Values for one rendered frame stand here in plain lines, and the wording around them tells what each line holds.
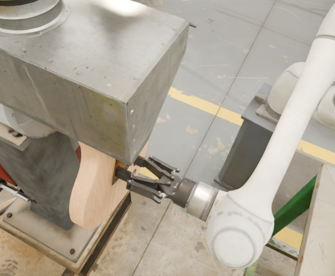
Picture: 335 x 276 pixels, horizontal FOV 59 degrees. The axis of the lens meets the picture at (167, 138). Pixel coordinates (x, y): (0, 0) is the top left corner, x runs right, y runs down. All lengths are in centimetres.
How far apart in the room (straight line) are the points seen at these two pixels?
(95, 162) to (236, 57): 231
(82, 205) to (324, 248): 68
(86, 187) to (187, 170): 137
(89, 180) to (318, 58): 59
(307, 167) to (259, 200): 171
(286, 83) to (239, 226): 88
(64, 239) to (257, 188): 115
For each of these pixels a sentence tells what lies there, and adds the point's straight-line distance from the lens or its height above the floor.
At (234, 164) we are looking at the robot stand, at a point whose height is 28.
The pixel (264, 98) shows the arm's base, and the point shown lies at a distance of 150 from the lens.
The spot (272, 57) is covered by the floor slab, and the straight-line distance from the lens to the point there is 297.
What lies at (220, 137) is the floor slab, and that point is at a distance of 221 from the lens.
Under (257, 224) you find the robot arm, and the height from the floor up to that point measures 124.
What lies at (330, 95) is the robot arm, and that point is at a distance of 131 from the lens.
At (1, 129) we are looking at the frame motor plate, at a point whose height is 112.
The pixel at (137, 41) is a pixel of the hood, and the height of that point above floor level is 153.
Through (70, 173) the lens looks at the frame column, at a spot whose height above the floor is 63.
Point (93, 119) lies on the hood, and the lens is 39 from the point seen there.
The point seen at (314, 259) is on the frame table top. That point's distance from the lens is 98.
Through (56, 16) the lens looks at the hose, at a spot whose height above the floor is 153.
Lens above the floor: 177
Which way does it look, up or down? 56 degrees down
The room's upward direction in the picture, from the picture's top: 6 degrees clockwise
